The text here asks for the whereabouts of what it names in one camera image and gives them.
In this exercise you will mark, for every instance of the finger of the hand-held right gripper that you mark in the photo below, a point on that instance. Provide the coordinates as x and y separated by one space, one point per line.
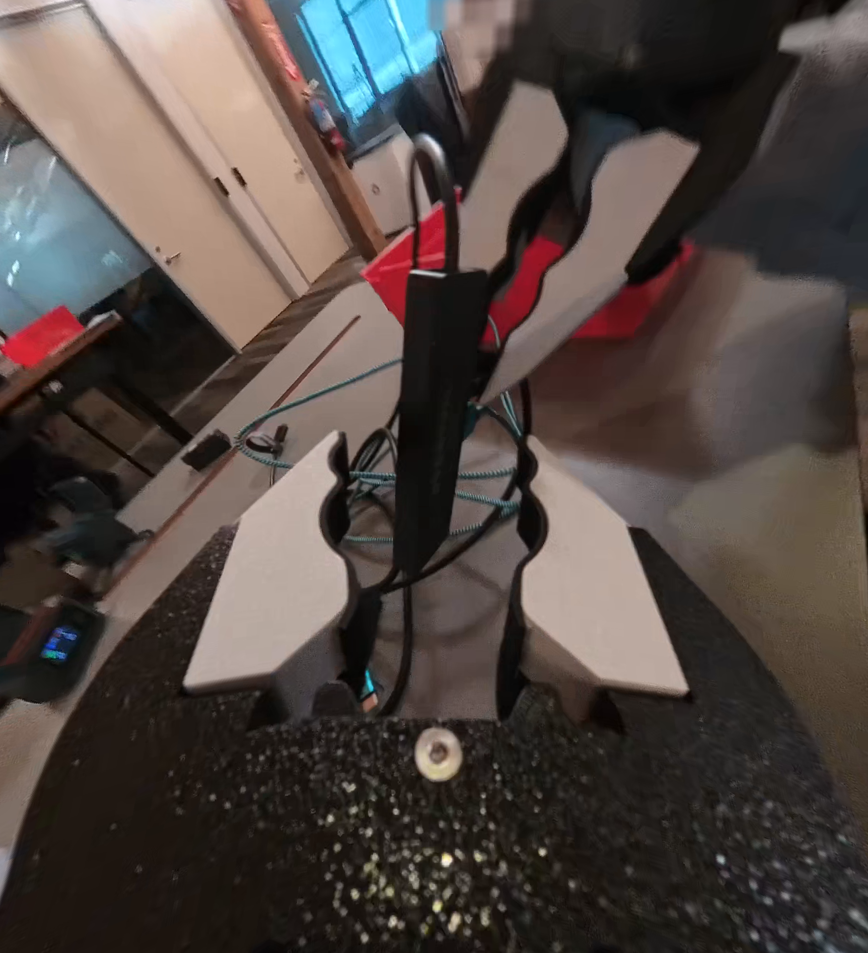
605 238
508 149

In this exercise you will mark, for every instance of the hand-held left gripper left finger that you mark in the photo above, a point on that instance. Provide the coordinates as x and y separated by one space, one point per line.
270 595

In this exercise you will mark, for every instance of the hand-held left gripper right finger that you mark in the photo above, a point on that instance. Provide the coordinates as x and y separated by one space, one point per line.
598 595

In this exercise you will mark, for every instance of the red plastic bin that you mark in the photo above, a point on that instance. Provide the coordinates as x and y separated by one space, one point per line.
385 272

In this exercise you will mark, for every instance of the black usb hub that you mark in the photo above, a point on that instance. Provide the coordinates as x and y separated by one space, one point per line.
438 409

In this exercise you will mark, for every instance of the white cabinet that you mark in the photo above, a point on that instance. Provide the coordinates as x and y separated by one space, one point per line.
382 186

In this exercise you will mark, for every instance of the small black battery pack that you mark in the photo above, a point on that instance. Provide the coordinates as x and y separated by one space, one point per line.
205 453

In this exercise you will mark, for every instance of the wooden pillar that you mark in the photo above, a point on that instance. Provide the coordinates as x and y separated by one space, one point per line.
348 201

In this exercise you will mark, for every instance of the red fire extinguisher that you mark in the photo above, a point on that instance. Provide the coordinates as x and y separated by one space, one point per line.
326 123

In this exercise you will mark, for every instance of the black charger case with screen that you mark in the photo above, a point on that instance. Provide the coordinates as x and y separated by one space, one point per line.
61 640

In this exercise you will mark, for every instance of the long wooden table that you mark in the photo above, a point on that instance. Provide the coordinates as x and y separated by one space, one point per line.
54 372

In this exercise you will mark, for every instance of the white double door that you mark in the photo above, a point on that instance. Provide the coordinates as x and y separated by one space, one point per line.
181 186

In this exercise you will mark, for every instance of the small red bin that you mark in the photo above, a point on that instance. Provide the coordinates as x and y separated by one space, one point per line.
39 339

